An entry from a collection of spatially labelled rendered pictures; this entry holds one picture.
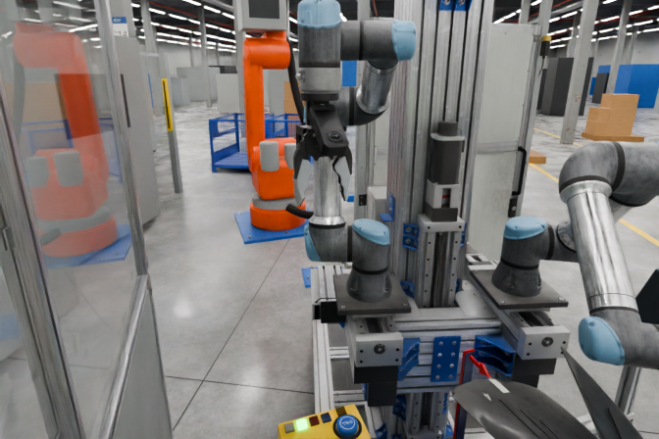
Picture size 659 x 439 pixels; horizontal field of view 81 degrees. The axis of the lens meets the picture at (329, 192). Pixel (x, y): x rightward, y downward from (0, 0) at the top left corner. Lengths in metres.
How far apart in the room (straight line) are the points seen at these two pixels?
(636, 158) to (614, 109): 11.98
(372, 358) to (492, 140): 1.76
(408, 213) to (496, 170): 1.41
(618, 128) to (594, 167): 12.17
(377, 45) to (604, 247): 0.58
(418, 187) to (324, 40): 0.77
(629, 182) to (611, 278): 0.25
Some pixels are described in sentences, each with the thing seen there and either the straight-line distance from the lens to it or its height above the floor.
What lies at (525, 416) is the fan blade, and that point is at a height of 1.21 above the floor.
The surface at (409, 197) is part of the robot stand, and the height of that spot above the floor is 1.31.
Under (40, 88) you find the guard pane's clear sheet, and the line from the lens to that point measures 0.85.
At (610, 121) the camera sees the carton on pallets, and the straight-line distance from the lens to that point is 13.03.
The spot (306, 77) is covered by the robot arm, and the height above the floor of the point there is 1.71.
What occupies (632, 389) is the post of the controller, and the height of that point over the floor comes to 0.94.
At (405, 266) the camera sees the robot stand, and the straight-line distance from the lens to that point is 1.45.
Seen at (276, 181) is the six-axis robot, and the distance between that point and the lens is 4.29.
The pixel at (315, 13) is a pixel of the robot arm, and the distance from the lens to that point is 0.71.
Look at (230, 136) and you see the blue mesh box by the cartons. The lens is 7.18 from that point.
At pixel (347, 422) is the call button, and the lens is 0.85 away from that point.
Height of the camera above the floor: 1.71
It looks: 17 degrees down
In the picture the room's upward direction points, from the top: straight up
